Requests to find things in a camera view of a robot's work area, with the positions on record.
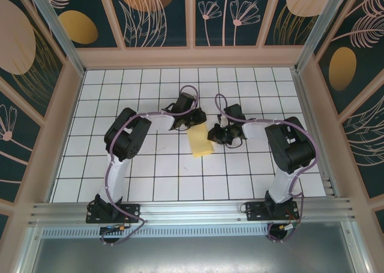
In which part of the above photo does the slotted grey cable duct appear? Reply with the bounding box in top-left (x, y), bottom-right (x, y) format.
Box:
top-left (41, 224), bottom-right (271, 239)

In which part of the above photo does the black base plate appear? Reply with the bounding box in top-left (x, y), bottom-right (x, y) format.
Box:
top-left (85, 203), bottom-right (142, 224)
top-left (245, 201), bottom-right (301, 222)

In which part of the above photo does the aluminium side rail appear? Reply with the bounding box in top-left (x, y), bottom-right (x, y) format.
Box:
top-left (290, 68), bottom-right (342, 199)

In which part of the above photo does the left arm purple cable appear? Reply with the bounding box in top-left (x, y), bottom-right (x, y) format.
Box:
top-left (101, 85), bottom-right (201, 247)

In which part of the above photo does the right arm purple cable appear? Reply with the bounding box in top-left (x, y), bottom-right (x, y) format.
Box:
top-left (214, 92), bottom-right (319, 244)

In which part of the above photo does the grey metal sheet panel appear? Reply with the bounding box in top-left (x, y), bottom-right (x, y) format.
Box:
top-left (23, 220), bottom-right (371, 273)

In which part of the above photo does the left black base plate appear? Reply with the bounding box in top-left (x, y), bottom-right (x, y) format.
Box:
top-left (85, 203), bottom-right (142, 224)

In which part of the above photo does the aluminium frame post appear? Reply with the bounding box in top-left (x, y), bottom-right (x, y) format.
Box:
top-left (23, 0), bottom-right (87, 77)
top-left (293, 0), bottom-right (351, 73)

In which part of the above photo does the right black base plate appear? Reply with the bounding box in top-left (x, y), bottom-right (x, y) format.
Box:
top-left (245, 201), bottom-right (301, 222)

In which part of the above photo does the small green circuit board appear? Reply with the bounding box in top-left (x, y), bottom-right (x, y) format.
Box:
top-left (100, 224), bottom-right (121, 235)

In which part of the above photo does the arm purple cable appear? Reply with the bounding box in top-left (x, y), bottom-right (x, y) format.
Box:
top-left (101, 85), bottom-right (201, 247)
top-left (214, 92), bottom-right (319, 244)

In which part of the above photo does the yellow square paper sheet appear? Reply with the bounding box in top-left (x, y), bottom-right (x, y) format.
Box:
top-left (186, 122), bottom-right (217, 159)

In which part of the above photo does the long aluminium mounting rail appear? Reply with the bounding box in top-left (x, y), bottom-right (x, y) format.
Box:
top-left (28, 197), bottom-right (357, 226)

